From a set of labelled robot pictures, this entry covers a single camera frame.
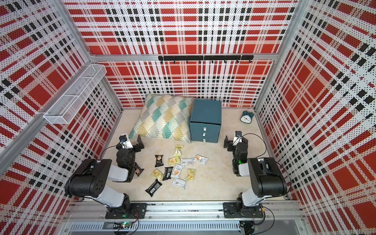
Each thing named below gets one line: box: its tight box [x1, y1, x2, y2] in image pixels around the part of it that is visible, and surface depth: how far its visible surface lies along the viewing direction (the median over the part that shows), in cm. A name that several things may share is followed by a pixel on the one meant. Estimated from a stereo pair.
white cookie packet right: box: [192, 154, 209, 166], surface depth 92 cm
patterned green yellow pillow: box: [128, 93, 196, 144], surface depth 96 cm
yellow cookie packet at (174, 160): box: [168, 155, 182, 166], surface depth 92 cm
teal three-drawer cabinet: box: [189, 98, 222, 143], surface depth 92 cm
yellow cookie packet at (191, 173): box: [186, 168, 197, 181], surface depth 86 cm
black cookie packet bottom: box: [144, 178, 163, 198], surface depth 82 cm
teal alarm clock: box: [239, 110, 255, 124], surface depth 110 cm
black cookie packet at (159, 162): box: [154, 154, 164, 168], surface depth 92 cm
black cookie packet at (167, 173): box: [162, 166, 174, 182], surface depth 87 cm
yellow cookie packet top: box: [173, 144, 184, 157], surface depth 95 cm
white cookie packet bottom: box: [171, 177, 188, 190], surface depth 84 cm
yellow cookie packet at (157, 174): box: [150, 168, 164, 182], surface depth 86 cm
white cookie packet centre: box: [180, 157, 194, 166], surface depth 92 cm
